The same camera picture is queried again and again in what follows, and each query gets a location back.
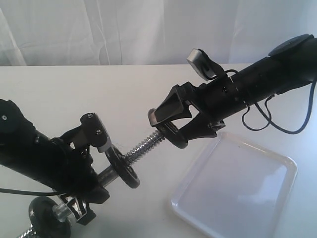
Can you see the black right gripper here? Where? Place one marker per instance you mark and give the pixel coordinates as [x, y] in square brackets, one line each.
[207, 105]

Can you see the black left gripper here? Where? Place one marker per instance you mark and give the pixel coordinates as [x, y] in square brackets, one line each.
[68, 172]

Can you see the black weight plate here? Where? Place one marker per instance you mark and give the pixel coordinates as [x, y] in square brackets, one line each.
[122, 168]
[172, 134]

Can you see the chrome threaded dumbbell bar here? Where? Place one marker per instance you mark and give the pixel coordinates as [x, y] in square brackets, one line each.
[105, 177]

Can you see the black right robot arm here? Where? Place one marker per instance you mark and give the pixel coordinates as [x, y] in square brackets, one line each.
[291, 65]

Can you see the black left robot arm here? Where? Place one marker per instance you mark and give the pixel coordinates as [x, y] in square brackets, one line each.
[17, 143]

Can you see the chrome star collar nut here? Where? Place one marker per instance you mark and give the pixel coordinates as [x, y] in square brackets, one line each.
[62, 212]

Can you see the white square plastic tray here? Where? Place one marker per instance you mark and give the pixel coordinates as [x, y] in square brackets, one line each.
[235, 189]

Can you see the white backdrop curtain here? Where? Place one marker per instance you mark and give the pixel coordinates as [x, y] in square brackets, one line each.
[126, 32]

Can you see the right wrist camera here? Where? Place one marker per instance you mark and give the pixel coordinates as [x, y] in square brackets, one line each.
[204, 66]

